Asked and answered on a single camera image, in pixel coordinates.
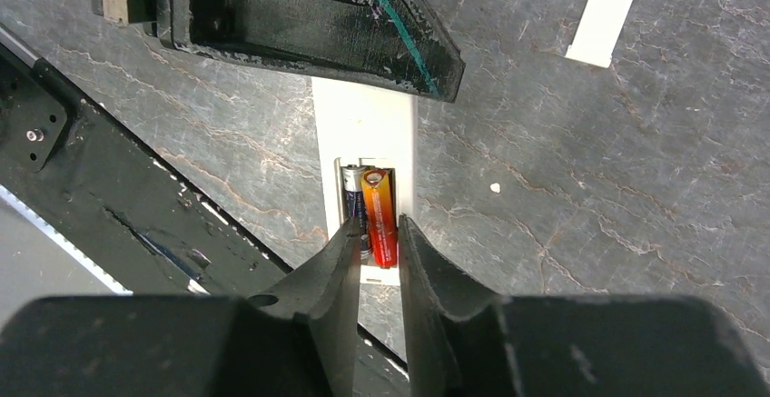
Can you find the red orange battery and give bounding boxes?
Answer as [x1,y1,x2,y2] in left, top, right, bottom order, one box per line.
[360,168,398,269]

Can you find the white battery cover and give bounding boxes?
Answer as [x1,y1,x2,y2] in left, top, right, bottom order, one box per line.
[565,0,634,68]

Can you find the white remote control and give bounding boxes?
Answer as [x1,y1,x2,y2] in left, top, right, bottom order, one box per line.
[311,0,420,287]

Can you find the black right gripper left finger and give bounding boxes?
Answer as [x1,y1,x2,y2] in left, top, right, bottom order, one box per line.
[1,220,360,396]

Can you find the black blue battery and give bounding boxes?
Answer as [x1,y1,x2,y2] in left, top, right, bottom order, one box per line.
[341,164,372,263]

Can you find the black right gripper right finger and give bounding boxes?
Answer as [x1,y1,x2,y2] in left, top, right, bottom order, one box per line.
[398,215,769,396]

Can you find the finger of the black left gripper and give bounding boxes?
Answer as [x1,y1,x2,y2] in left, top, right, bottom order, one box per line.
[156,0,465,103]

